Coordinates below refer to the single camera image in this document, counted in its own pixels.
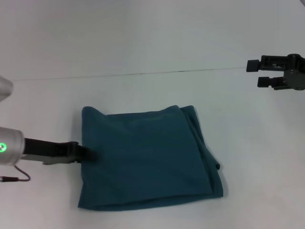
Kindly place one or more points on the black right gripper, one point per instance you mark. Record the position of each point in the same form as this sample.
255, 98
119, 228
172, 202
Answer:
294, 72

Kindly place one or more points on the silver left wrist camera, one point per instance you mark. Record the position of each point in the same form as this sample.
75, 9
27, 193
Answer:
5, 89

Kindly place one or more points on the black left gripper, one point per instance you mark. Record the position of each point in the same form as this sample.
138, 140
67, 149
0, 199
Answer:
51, 151

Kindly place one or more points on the teal blue shirt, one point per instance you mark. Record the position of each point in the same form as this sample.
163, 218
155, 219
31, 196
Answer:
147, 157

